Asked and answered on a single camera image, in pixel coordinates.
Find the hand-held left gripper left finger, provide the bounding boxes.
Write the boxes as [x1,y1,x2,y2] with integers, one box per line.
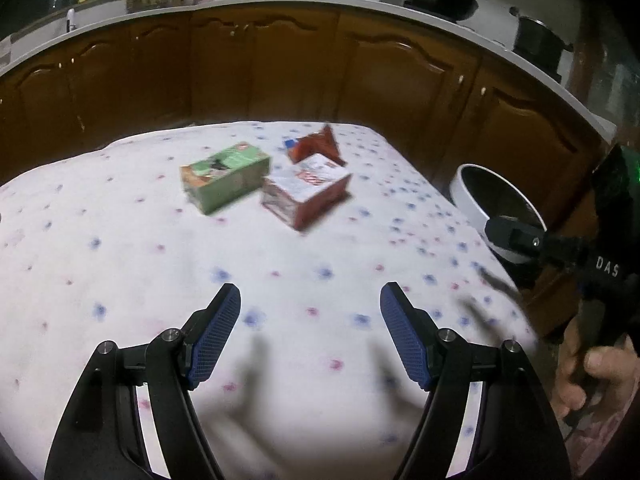
[44,282,242,480]

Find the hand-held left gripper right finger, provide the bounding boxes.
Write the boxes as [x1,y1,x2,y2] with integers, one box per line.
[379,281,572,480]

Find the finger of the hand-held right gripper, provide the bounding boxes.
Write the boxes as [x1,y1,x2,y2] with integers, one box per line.
[483,215,594,272]

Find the white round bin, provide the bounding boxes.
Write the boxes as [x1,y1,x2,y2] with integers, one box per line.
[448,162,549,267]

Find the green carton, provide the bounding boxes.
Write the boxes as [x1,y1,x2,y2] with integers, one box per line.
[179,141,272,217]

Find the red and white carton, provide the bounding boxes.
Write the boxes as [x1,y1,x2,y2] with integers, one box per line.
[260,153,353,233]

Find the red snack wrapper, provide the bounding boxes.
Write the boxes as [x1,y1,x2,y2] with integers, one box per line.
[286,124,348,167]

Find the person's right hand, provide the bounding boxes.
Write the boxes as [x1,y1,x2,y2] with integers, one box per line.
[552,317,640,423]

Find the floral white tablecloth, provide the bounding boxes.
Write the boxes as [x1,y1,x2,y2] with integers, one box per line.
[0,120,542,480]

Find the black induction cooker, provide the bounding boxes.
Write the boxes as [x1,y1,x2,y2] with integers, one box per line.
[511,49,564,84]

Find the black cooking pot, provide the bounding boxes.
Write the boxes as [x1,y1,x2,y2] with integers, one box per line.
[509,6,574,74]

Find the pink patterned clothing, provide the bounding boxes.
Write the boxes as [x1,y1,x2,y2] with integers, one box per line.
[564,402,632,480]

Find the brown wooden base cabinets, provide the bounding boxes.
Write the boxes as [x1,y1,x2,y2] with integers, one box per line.
[0,5,608,311]

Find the white kitchen countertop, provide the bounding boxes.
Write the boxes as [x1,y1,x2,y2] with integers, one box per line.
[0,0,618,138]

